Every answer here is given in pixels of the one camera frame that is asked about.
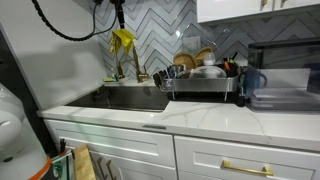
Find gold drawer handle right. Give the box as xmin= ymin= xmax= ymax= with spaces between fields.
xmin=221 ymin=160 xmax=274 ymax=176

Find wooden plates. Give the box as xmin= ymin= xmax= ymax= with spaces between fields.
xmin=173 ymin=46 xmax=213 ymax=70

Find dark appliance box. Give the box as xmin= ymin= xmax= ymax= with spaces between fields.
xmin=247 ymin=38 xmax=320 ymax=94

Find wooden cutting board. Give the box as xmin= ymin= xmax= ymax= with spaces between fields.
xmin=73 ymin=144 xmax=96 ymax=180

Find yellow sponge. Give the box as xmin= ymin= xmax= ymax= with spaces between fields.
xmin=103 ymin=77 xmax=116 ymax=82

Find blue pitcher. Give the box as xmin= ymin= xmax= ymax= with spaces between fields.
xmin=239 ymin=66 xmax=268 ymax=98

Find stainless steel sink basin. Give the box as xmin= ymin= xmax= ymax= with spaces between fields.
xmin=68 ymin=86 xmax=169 ymax=112

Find clear storage container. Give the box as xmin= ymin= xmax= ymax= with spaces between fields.
xmin=250 ymin=88 xmax=320 ymax=111

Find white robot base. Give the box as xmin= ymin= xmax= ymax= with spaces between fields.
xmin=0 ymin=84 xmax=51 ymax=180

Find gold spring kitchen faucet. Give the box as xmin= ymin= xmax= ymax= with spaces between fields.
xmin=128 ymin=45 xmax=149 ymax=83

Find wall outlet plate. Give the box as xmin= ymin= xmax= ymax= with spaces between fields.
xmin=183 ymin=36 xmax=201 ymax=54

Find white baby bottle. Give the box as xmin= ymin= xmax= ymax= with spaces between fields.
xmin=204 ymin=52 xmax=216 ymax=66

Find dish drying rack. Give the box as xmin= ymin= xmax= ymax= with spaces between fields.
xmin=153 ymin=66 xmax=239 ymax=102

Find white lower drawer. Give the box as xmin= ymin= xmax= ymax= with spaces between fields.
xmin=174 ymin=136 xmax=320 ymax=180

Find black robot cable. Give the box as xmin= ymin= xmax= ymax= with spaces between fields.
xmin=31 ymin=0 xmax=118 ymax=43

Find white cabinet doors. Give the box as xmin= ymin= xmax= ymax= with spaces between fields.
xmin=45 ymin=119 xmax=177 ymax=180

